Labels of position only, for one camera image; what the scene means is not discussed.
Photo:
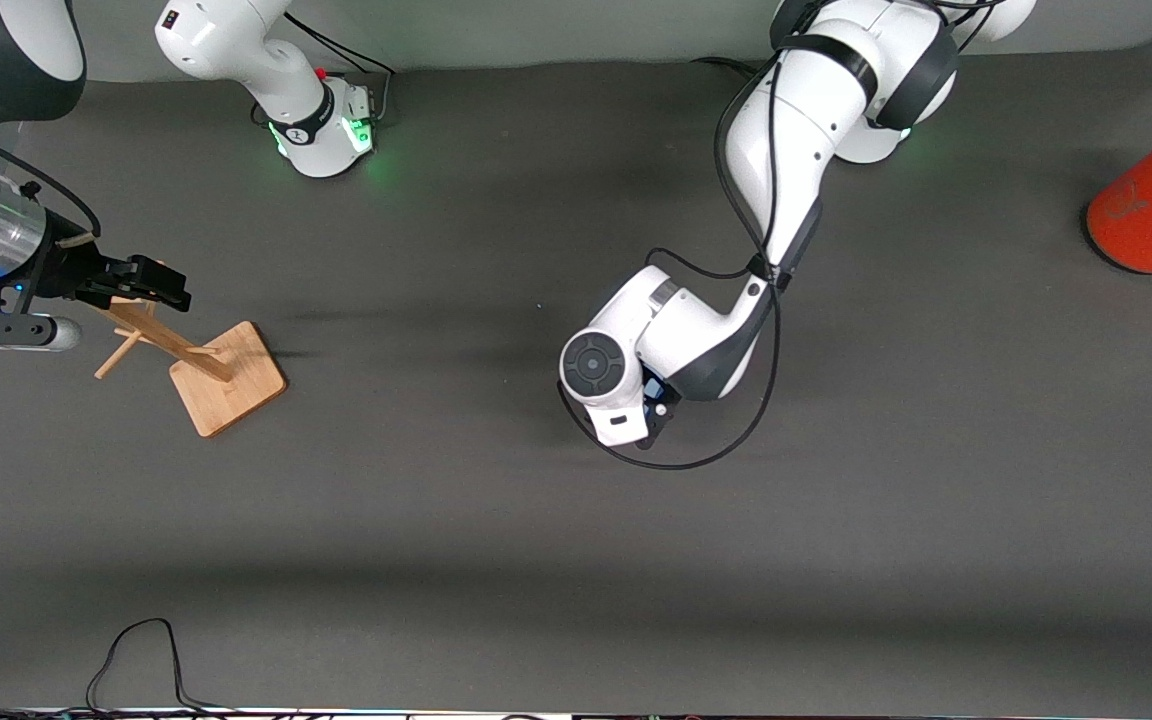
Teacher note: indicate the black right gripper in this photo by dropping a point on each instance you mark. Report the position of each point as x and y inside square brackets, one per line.
[64, 268]

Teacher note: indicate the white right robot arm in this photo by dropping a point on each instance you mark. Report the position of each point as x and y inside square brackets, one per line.
[236, 40]

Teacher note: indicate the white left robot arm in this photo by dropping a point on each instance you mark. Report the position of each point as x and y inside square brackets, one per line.
[786, 130]

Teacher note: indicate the wooden cup rack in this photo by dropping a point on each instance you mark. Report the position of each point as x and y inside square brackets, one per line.
[231, 385]

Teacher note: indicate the tan tape strip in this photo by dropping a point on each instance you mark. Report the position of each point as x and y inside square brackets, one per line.
[76, 240]

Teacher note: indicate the orange cylindrical canister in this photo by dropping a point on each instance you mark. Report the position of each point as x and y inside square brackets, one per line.
[1146, 220]

